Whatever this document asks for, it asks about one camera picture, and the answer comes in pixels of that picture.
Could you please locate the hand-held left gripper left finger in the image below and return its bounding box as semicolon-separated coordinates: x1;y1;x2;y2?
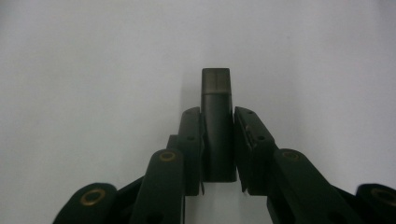
129;106;205;224

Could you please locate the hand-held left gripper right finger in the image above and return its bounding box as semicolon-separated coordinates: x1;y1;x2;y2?
233;106;365;224

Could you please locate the black flash drive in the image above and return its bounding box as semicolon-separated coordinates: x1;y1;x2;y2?
200;67;238;183

